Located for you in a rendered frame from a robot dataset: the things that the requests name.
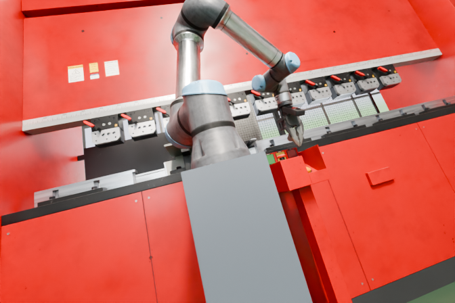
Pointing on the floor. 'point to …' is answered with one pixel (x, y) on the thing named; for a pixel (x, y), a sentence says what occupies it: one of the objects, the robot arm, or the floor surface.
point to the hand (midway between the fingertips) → (299, 143)
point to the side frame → (413, 89)
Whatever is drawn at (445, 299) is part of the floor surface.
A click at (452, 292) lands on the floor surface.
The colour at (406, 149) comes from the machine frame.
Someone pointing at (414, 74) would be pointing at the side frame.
